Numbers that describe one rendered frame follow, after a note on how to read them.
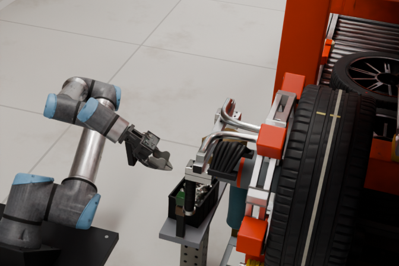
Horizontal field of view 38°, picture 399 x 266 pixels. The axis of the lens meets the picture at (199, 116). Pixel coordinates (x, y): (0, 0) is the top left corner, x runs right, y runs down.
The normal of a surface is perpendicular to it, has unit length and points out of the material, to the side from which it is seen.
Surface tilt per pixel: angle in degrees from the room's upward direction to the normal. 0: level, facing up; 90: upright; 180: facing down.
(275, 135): 35
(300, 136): 30
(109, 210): 0
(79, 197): 21
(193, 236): 0
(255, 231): 0
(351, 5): 90
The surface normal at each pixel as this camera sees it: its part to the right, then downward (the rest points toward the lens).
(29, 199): 0.18, -0.11
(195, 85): 0.06, -0.84
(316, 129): -0.07, -0.57
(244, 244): -0.30, 0.50
